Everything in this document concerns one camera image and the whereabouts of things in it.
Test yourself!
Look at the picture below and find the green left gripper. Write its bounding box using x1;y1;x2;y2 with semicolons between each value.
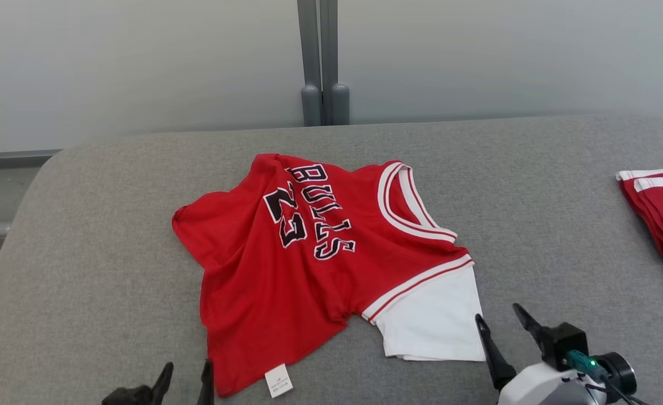
101;359;214;405

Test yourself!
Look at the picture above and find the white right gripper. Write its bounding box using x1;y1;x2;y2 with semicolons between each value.
475;304;608;405

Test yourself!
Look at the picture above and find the red Bulls 23 jersey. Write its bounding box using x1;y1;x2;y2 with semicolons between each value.
171;153;487;398

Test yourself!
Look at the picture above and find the grey partition post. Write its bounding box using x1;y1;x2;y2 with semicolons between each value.
297;0;324;127
319;0;351;125

